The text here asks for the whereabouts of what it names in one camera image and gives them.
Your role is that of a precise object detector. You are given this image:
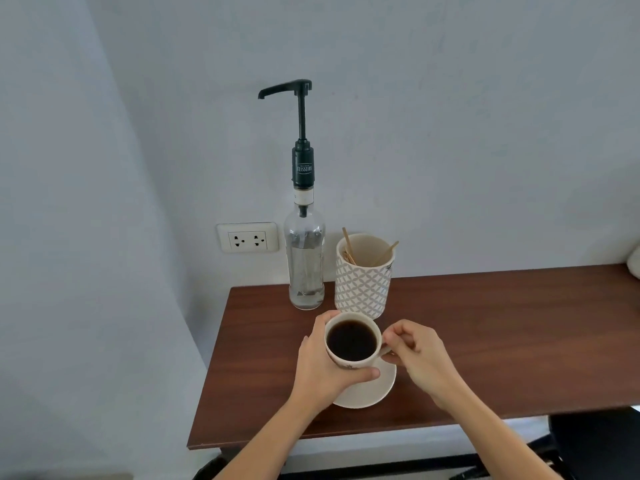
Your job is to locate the person's left hand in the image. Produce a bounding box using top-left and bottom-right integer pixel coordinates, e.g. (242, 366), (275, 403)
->
(288, 311), (381, 411)

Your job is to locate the person's right hand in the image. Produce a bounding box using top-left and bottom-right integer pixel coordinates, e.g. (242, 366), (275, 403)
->
(380, 320), (469, 411)

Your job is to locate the white coffee cup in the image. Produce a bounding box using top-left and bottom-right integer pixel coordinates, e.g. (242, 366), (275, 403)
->
(323, 312), (394, 371)

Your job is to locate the person's left forearm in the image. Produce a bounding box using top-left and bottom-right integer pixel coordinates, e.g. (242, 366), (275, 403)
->
(214, 394), (335, 480)

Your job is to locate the person's right forearm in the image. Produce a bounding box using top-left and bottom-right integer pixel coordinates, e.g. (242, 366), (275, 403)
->
(439, 381), (567, 480)

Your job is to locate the white saucer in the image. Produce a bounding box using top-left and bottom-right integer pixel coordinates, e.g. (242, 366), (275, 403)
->
(330, 357), (398, 410)

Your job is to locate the black coffee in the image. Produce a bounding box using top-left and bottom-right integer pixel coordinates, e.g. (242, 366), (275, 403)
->
(327, 320), (378, 362)

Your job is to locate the white patterned ceramic holder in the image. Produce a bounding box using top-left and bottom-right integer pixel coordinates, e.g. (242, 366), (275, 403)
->
(334, 233), (397, 320)

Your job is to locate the wooden stir stick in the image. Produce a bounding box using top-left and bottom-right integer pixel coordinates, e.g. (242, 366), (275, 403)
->
(372, 240), (400, 267)
(341, 227), (357, 266)

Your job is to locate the clear glass bottle black pump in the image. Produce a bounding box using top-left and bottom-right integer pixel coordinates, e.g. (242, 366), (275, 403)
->
(257, 80), (327, 311)

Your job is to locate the black chair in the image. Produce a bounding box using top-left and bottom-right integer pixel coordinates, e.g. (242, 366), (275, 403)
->
(529, 406), (640, 480)

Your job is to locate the black metal table frame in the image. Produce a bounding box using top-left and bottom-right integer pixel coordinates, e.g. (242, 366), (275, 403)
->
(192, 444), (556, 480)

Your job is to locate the white wall power outlet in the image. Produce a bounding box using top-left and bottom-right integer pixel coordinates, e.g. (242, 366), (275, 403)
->
(216, 222), (280, 254)

